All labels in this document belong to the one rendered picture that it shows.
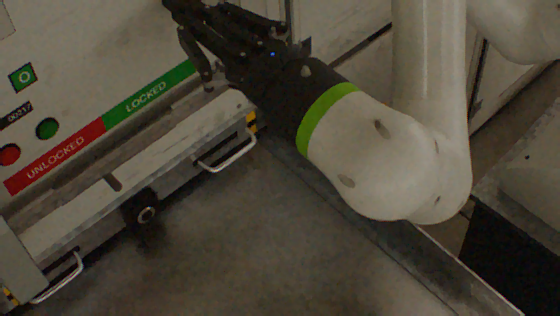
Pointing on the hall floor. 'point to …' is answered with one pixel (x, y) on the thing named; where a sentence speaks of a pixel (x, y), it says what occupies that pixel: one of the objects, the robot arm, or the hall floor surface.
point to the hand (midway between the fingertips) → (181, 6)
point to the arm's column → (511, 265)
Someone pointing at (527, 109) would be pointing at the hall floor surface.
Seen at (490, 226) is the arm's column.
